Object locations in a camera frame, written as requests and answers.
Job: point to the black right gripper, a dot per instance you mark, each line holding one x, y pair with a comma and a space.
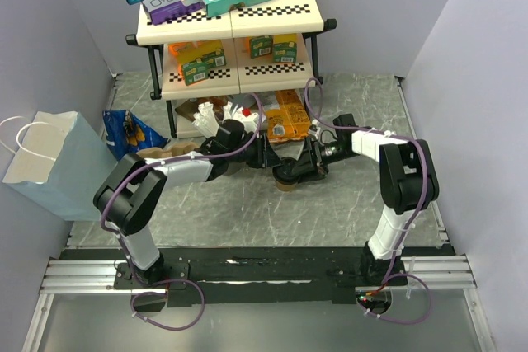
308, 163

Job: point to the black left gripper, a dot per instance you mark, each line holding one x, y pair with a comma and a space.
266, 157

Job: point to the brown paper coffee cup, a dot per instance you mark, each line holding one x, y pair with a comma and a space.
286, 186

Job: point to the black plastic cup lid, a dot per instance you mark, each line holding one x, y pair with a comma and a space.
284, 173

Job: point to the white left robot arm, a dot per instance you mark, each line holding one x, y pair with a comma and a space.
130, 194

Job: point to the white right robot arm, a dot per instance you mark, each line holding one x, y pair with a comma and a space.
407, 182

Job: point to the orange snack bag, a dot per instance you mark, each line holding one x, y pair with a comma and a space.
286, 117

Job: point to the wrapped white straws bundle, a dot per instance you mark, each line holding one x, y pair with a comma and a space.
207, 119

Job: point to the brown cardboard cup carrier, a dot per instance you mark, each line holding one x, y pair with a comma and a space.
177, 149

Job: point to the cream two-tier shelf rack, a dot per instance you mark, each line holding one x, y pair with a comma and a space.
241, 73

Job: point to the yellow green box right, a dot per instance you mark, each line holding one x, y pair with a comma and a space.
284, 48

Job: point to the green box right shelf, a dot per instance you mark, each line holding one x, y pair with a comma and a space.
258, 46

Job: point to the green box behind left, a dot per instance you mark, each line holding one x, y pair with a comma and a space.
214, 58

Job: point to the green box front left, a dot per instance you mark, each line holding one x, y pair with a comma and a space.
194, 72

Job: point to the orange box left shelf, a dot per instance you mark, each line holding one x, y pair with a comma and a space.
186, 52

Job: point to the blue chips bag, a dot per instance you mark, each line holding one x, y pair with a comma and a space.
125, 133

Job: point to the light blue paper bag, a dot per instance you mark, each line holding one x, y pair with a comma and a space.
59, 162

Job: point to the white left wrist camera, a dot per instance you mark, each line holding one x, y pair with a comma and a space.
251, 120

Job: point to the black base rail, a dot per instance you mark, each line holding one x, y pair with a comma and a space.
190, 276

